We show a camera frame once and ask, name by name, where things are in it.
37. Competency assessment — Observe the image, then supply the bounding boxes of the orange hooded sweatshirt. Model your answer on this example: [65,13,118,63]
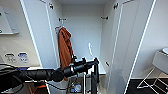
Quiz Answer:
[58,27,75,82]

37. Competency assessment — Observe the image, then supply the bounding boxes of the white wardrobe door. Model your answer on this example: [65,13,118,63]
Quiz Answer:
[19,0,63,94]
[106,0,156,94]

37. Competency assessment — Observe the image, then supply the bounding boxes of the black wall hook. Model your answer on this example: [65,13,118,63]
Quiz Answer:
[58,17,68,23]
[100,15,110,21]

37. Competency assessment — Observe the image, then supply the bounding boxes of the white wall board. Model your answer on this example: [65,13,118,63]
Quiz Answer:
[0,6,20,35]

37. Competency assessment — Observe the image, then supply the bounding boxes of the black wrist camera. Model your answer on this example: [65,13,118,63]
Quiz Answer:
[70,54,88,65]

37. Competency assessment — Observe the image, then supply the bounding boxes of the white wardrobe shelf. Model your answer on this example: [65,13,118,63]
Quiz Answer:
[84,64,108,76]

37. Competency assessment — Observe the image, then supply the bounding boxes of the white wardrobe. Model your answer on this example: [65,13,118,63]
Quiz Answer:
[46,0,122,94]

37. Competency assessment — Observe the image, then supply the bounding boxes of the black door hinge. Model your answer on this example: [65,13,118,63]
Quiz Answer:
[48,2,55,10]
[104,60,111,67]
[112,2,120,10]

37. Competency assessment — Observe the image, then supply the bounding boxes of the orange metal frame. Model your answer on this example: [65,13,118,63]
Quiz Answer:
[32,83,48,94]

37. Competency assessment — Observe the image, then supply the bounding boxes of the dark wall sign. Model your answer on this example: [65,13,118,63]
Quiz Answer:
[3,52,17,64]

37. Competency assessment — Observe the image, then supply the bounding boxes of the white drying rack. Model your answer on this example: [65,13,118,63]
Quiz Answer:
[136,65,168,91]

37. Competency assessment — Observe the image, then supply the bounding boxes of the blue wall sign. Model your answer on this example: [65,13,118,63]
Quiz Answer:
[17,51,30,64]

